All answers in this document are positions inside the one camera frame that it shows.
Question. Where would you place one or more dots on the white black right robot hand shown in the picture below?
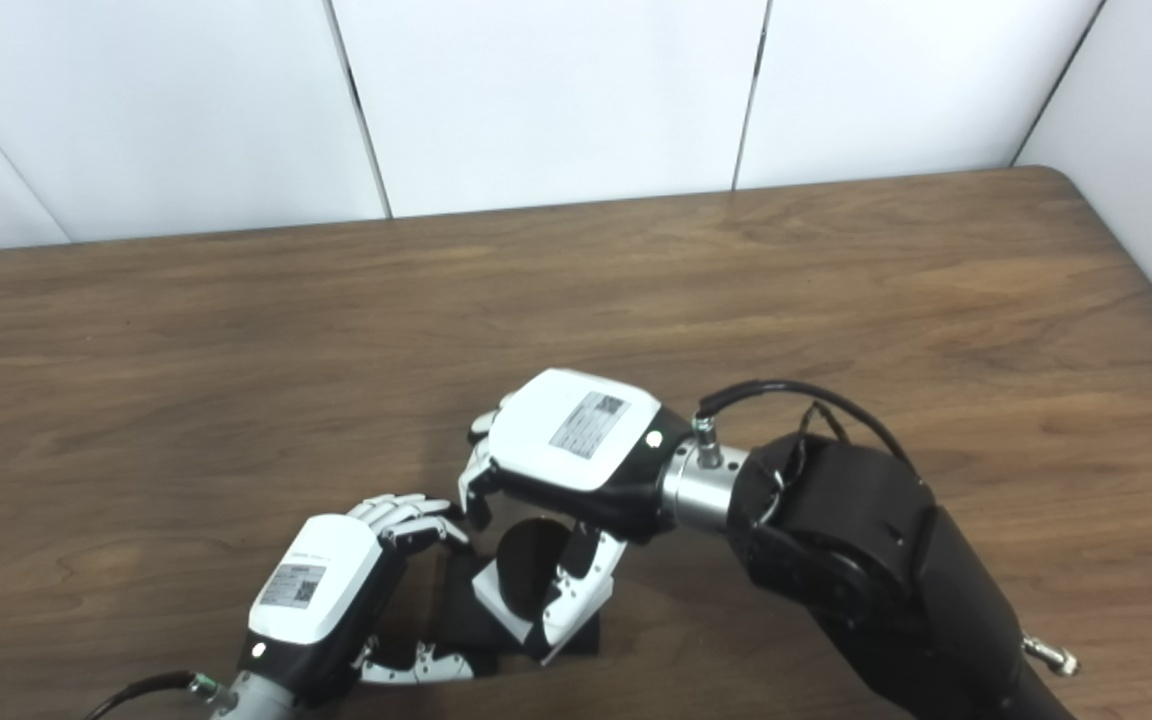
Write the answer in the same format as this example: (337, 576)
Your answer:
(576, 430)

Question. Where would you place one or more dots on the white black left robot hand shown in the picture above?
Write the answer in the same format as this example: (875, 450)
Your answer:
(321, 580)

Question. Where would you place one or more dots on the black peg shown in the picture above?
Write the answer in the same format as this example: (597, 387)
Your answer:
(526, 565)

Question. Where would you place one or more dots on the white square piece with hole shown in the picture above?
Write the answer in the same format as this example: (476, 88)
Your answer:
(491, 595)

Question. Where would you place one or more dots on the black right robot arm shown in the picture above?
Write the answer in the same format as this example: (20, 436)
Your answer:
(866, 560)

